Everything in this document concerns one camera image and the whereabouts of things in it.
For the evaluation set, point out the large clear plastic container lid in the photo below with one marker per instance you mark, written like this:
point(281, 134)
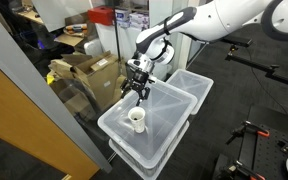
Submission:
point(167, 108)

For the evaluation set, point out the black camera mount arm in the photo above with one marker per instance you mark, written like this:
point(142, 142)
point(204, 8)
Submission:
point(236, 42)

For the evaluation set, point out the red box on shelf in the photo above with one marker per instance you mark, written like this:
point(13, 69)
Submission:
point(101, 15)

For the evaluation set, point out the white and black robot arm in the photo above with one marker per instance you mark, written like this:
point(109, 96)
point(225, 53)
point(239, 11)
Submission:
point(206, 23)

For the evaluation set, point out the small clear plastic container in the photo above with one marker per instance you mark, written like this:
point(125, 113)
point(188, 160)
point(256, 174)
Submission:
point(193, 83)

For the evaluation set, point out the orange handled clamp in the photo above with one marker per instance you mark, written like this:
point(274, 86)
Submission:
point(247, 126)
point(230, 171)

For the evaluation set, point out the white paper cup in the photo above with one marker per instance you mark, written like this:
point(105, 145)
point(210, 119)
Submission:
point(138, 125)

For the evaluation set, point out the open brown cardboard box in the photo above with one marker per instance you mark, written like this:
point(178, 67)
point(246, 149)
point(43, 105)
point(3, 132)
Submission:
point(98, 74)

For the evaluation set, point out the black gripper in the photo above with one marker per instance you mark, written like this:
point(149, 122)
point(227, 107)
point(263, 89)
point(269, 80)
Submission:
point(142, 70)

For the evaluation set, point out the black perforated work table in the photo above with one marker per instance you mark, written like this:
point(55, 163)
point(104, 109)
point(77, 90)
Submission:
point(265, 155)

